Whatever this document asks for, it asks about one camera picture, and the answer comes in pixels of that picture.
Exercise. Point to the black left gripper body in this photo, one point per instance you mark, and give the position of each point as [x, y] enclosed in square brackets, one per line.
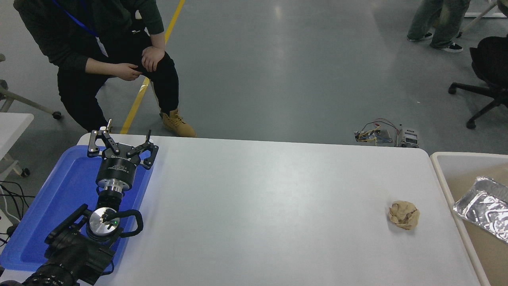
[117, 169]

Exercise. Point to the silver foil tray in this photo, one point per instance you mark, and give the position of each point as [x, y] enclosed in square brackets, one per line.
[486, 206]

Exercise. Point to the person's right forearm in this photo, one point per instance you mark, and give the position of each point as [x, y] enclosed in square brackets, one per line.
[101, 66]

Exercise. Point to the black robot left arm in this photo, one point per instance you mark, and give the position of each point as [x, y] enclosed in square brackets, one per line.
[75, 254]

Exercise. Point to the person's left forearm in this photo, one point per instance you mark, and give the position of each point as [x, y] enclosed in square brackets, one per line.
[157, 40]

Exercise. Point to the person's right hand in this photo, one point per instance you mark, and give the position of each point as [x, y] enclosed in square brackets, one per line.
[126, 71]

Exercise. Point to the person's left hand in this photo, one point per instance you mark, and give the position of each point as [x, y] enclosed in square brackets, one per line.
[152, 58]

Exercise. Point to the blue plastic tray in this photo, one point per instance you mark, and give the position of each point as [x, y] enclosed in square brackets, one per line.
[59, 198]

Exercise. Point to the grey office chair base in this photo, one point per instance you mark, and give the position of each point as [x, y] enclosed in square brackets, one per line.
[24, 101]

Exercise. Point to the white side table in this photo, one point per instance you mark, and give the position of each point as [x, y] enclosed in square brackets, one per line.
[12, 127]

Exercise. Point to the seated person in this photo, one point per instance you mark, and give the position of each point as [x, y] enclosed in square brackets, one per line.
[79, 35]

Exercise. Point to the crumpled tan paper ball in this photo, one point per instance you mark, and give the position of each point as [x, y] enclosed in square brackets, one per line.
[404, 214]

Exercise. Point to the large pale bin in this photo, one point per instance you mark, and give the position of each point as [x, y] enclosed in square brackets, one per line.
[456, 167]

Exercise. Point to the black office chair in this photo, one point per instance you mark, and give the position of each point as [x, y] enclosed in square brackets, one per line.
[492, 59]

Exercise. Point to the white wheeled table base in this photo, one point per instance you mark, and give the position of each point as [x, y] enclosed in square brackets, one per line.
[480, 15]

